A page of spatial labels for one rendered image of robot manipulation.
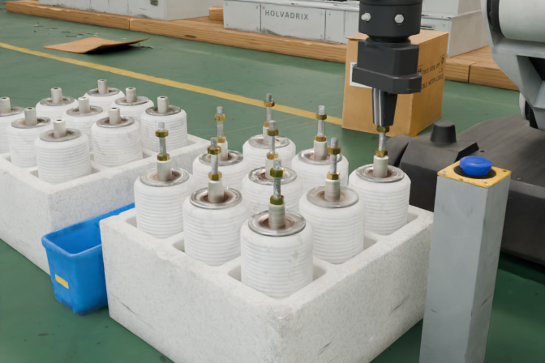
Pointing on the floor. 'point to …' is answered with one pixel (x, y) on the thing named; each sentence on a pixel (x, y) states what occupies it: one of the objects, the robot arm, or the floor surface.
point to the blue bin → (79, 263)
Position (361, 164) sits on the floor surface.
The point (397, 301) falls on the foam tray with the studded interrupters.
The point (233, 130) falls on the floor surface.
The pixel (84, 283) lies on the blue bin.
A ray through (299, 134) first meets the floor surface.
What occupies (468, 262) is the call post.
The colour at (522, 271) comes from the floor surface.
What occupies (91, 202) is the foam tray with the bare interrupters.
